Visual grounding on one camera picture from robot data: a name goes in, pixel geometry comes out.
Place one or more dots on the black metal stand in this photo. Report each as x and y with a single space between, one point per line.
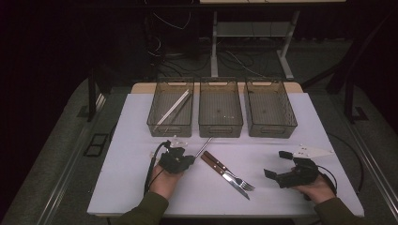
349 100
91 100

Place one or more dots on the black floor frame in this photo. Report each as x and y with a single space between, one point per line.
95 145

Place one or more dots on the person's right hand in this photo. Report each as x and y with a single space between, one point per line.
319 190

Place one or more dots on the metal floor rail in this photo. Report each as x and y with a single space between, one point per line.
61 187
374 165

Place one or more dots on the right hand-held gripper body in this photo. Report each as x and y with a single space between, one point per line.
302 175

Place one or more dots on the white metal desk frame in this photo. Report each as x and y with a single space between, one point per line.
214 47

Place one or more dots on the metal chopsticks pair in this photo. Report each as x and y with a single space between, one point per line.
174 108

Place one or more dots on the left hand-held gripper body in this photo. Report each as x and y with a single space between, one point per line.
172 161

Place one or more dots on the transparent brown plastic bin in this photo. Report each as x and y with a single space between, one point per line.
170 125
269 109
220 109

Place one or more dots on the white chopstick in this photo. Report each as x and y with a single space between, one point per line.
171 108

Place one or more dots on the person's left hand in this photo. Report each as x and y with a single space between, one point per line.
164 184

